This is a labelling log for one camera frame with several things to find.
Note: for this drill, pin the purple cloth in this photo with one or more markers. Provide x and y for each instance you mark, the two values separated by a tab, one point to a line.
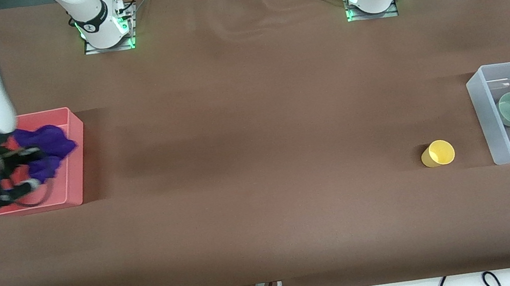
50	143

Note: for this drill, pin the yellow plastic cup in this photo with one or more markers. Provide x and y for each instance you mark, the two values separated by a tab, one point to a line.
441	153

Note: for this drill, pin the pink plastic bin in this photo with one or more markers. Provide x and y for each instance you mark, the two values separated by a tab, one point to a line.
72	170

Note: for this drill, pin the brown table cover sheet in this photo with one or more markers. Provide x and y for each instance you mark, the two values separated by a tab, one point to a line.
258	162

